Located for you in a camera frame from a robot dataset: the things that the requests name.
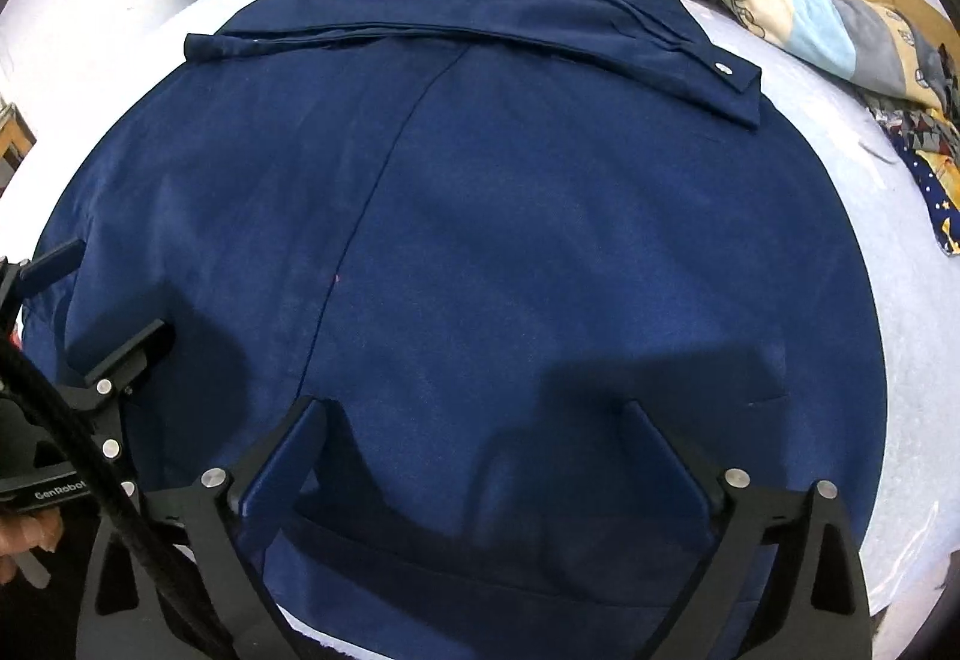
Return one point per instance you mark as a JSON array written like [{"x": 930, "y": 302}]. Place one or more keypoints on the person's left hand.
[{"x": 26, "y": 547}]

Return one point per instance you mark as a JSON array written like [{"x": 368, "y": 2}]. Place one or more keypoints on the dark patterned cloth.
[{"x": 937, "y": 180}]

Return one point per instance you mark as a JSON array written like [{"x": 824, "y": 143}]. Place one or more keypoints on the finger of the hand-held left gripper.
[
  {"x": 131, "y": 356},
  {"x": 52, "y": 270}
]

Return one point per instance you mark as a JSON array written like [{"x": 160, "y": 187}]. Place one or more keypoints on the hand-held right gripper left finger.
[{"x": 277, "y": 480}]

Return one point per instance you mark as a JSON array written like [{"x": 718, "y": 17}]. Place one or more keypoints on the wooden furniture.
[{"x": 15, "y": 142}]

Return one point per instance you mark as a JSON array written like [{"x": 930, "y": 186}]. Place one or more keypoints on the navy blue jacket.
[{"x": 487, "y": 217}]

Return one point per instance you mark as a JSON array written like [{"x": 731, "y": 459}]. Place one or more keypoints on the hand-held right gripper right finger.
[{"x": 667, "y": 472}]

